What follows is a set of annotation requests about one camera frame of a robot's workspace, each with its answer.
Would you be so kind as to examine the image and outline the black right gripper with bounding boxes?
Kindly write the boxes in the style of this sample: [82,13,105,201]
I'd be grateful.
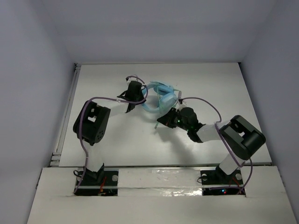
[157,107,190,132]

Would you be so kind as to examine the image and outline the green headphone cable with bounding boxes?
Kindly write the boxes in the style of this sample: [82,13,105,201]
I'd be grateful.
[153,85,183,130]

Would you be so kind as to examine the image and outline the light blue headphones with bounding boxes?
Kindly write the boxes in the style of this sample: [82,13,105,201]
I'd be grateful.
[142,81,178,116]

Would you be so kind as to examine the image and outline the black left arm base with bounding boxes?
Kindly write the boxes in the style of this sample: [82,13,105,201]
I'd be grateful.
[73,165,119,196]

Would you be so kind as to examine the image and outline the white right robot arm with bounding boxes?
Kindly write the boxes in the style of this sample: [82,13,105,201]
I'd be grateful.
[157,107,266,183]

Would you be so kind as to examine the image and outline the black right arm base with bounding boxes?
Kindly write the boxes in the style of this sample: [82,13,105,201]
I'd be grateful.
[197,167,246,196]

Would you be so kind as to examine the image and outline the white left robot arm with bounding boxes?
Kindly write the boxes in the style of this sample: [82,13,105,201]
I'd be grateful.
[73,78,149,184]

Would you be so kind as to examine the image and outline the white front platform board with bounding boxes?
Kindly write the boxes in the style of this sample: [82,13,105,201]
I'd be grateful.
[28,166,296,224]

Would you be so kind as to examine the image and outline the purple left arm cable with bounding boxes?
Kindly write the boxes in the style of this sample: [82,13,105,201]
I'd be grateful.
[74,74,150,194]

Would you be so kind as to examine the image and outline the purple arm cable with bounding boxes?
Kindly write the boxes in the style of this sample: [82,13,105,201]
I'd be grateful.
[181,97,254,195]
[74,74,150,194]

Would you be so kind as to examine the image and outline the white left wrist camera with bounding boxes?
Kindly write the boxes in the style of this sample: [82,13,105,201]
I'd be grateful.
[126,76,138,85]

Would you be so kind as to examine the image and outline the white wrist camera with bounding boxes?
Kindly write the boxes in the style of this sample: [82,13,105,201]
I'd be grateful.
[126,76,138,85]
[177,99,187,111]

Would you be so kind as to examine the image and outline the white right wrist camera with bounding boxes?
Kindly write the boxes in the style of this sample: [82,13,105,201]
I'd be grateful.
[177,99,187,111]

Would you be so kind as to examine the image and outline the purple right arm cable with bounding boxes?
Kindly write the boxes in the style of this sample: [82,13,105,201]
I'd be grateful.
[181,97,254,195]

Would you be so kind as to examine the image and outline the aluminium rail left side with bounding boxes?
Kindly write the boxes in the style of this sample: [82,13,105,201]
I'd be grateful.
[48,63,81,167]

